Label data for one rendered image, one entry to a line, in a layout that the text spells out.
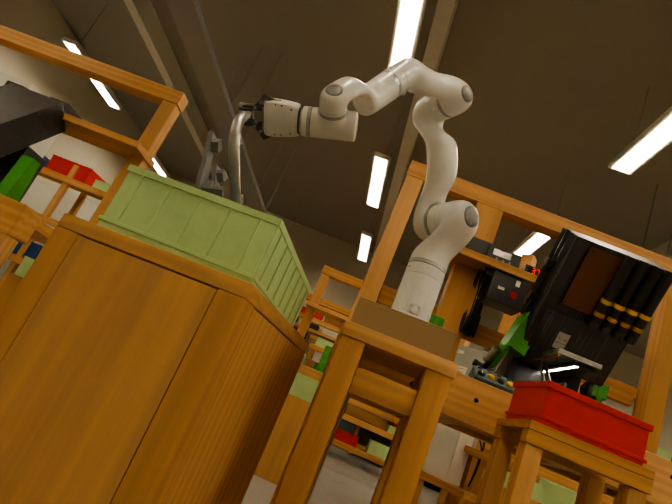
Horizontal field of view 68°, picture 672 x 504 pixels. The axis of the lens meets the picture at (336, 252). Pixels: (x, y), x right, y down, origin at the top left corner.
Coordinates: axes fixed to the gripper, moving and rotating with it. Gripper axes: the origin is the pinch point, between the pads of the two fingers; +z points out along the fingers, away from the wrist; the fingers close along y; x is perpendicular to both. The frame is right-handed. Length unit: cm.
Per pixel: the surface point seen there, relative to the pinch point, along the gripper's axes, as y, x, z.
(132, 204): -14.3, 35.6, 19.0
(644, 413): -125, -32, -175
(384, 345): -47, 37, -46
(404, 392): -55, 44, -52
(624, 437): -65, 41, -114
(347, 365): -52, 41, -37
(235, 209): -12.1, 36.2, -6.2
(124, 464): -47, 80, 4
